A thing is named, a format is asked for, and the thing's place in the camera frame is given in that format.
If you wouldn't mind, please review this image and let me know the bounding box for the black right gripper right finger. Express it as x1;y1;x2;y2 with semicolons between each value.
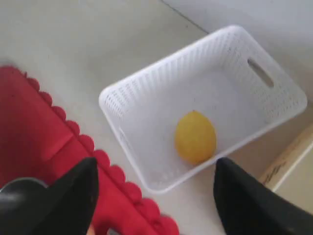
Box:
213;158;313;235

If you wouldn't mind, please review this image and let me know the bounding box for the red scalloped cloth mat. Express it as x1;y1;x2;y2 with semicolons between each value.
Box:
0;66;179;235

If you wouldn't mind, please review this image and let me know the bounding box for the cream plastic bin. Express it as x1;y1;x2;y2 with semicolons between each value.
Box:
258;127;313;215

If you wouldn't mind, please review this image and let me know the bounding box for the white perforated plastic basket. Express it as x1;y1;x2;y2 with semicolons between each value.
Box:
99;25;308;194

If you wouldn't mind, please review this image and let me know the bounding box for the stainless steel cup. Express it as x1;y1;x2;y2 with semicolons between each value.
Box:
0;177;49;223

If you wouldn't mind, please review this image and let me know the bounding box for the yellow lemon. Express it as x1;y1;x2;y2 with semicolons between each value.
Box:
174;110;217;165

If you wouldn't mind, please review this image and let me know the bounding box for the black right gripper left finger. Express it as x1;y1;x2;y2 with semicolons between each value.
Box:
0;158;99;235

